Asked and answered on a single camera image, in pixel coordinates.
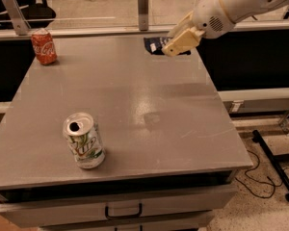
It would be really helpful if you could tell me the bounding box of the black floor stand bar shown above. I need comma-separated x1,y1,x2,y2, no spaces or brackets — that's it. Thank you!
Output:
252,130,289,202

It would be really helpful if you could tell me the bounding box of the silver green 7up can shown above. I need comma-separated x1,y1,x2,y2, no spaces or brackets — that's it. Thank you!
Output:
63,113,105,169

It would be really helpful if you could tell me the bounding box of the dark blue rxbar wrapper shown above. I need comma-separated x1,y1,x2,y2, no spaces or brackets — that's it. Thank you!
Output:
144,37,191,57

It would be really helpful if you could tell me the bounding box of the grey drawer with black handle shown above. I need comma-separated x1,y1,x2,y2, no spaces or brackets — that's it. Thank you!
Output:
0,184,236,227

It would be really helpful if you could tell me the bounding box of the black office chair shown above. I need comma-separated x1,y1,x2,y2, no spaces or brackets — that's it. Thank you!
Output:
0,0,57,30

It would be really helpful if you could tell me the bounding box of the metal bracket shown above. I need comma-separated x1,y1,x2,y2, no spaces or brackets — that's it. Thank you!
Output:
1,0,31,36
138,0,148,31

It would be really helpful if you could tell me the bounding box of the middle metal bracket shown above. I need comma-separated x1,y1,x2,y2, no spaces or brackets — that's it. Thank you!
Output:
138,0,148,31

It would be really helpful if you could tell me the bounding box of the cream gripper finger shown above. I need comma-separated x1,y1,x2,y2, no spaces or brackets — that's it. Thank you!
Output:
168,13,194,39
162,28,203,57

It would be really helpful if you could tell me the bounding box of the left metal bracket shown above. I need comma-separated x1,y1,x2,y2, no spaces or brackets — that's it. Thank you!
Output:
1,0,31,36

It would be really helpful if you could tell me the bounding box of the red coca-cola can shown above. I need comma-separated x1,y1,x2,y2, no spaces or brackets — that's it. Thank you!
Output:
31,28,57,65

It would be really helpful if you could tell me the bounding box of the black cable on floor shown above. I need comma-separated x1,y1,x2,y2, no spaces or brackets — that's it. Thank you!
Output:
234,149,289,199

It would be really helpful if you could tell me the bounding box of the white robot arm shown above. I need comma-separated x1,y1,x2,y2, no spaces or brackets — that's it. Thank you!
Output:
162,0,289,57

